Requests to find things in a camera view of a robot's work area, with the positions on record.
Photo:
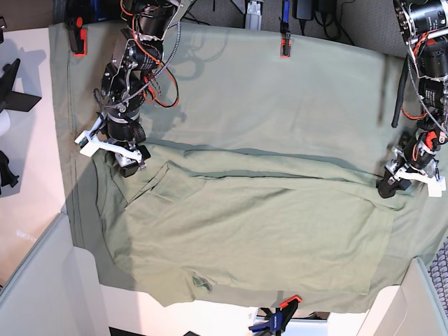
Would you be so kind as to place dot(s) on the green table cloth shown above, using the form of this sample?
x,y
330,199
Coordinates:
x,y
328,102

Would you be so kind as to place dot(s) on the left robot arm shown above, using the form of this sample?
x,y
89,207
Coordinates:
x,y
421,97

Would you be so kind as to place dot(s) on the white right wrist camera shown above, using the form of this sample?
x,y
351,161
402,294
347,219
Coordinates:
x,y
88,144

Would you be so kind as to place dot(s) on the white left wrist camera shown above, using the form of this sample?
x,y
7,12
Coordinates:
x,y
436,186

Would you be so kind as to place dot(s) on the blue orange clamp bottom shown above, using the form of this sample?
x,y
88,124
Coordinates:
x,y
275,322

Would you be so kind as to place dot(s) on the silver aluminium post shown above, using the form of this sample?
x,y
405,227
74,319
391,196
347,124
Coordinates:
x,y
253,15

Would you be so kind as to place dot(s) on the light green T-shirt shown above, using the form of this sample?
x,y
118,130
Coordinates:
x,y
234,227

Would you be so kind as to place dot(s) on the black stand lower left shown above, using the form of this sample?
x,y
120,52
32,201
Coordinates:
x,y
9,180

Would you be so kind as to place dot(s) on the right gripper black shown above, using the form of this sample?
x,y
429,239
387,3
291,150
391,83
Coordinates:
x,y
123,130

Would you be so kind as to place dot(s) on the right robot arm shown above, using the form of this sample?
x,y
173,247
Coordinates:
x,y
126,84

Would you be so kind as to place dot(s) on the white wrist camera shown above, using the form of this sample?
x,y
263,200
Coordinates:
x,y
436,186
88,144

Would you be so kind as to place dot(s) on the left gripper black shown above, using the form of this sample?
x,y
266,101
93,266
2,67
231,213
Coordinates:
x,y
415,154

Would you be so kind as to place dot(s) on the black stand upper left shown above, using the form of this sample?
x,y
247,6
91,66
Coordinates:
x,y
10,99

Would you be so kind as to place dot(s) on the orange black clamp left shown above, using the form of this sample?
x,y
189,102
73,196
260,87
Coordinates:
x,y
77,36

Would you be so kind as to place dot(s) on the black stand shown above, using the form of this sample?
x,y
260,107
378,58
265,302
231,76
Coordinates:
x,y
10,99
9,180

